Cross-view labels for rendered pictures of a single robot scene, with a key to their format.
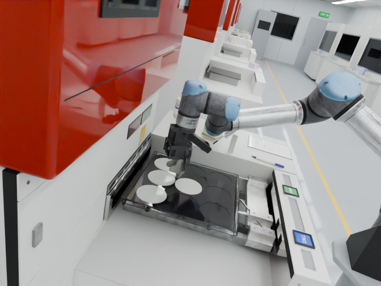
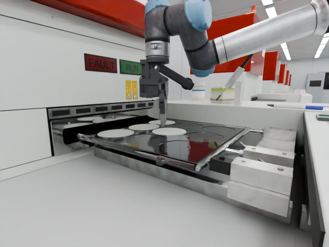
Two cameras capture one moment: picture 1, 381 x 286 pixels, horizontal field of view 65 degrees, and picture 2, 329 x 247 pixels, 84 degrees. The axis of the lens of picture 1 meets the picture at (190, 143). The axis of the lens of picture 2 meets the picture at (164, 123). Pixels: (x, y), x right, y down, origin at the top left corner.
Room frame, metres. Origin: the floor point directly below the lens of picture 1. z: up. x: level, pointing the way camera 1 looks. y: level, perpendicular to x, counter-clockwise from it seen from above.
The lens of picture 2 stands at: (0.47, -0.30, 1.02)
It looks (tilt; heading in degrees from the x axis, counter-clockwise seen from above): 10 degrees down; 32
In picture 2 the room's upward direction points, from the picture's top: straight up
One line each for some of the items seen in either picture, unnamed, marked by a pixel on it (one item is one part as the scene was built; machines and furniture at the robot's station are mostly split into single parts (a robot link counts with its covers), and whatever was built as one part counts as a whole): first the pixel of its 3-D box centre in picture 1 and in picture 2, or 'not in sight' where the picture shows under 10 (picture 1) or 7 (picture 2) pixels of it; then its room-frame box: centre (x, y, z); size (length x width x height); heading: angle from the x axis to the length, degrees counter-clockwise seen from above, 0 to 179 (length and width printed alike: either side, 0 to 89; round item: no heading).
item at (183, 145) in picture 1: (180, 141); (155, 79); (0.95, 0.04, 1.05); 0.09 x 0.08 x 0.12; 116
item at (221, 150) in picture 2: (236, 201); (231, 142); (0.91, -0.21, 0.90); 0.38 x 0.01 x 0.01; 176
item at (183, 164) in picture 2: (178, 217); (122, 147); (0.74, -0.02, 0.90); 0.37 x 0.01 x 0.01; 86
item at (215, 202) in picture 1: (188, 186); (169, 132); (0.92, -0.03, 0.90); 0.34 x 0.34 x 0.01; 86
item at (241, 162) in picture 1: (221, 151); (238, 119); (1.30, -0.15, 0.89); 0.62 x 0.35 x 0.14; 86
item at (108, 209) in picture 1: (131, 173); (118, 125); (0.92, 0.18, 0.89); 0.44 x 0.02 x 0.10; 176
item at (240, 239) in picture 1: (195, 225); (160, 170); (0.80, -0.08, 0.84); 0.50 x 0.02 x 0.03; 86
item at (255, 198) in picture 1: (256, 211); (271, 160); (0.92, -0.30, 0.87); 0.36 x 0.08 x 0.03; 176
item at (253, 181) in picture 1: (257, 181); (279, 133); (1.09, -0.31, 0.89); 0.08 x 0.03 x 0.03; 86
